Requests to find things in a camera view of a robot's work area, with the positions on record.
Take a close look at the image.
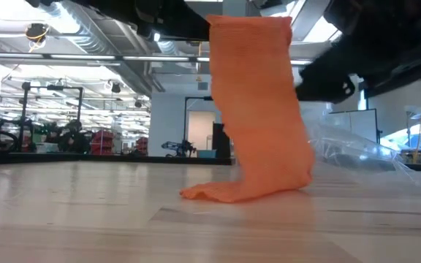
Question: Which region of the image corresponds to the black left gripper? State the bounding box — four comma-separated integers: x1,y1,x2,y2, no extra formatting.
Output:
73,0,211,42

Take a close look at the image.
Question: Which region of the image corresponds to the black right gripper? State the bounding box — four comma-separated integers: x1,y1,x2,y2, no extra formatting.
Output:
295,0,421,104

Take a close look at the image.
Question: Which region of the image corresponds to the orange elastic bandage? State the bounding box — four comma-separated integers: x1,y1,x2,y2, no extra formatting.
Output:
179,14,316,204

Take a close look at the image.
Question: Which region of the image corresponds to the clear plastic zip bag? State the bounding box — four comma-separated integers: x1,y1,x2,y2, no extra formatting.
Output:
301,109,421,200

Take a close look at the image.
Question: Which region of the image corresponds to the white board panel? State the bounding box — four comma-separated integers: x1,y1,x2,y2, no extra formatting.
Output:
329,108,379,145

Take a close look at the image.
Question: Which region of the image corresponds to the black upright panel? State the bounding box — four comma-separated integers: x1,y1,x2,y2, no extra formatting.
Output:
212,123,232,159

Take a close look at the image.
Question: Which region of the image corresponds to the long ceiling light bar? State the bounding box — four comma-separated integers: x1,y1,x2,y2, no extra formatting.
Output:
0,52,312,69

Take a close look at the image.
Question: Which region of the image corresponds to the small red shelf rack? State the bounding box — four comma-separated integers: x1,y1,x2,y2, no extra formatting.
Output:
135,137,149,156

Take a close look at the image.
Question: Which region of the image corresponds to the large red shelf rack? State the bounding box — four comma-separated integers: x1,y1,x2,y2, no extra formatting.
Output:
90,129,115,156

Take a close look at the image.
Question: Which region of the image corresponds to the black metal frame stand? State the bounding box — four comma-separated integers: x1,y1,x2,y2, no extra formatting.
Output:
183,96,215,153

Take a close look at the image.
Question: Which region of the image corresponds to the black metal rig frame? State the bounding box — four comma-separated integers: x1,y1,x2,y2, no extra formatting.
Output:
20,82,84,147

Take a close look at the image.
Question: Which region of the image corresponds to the black ceiling device yellow cable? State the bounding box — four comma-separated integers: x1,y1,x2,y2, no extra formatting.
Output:
25,23,50,53

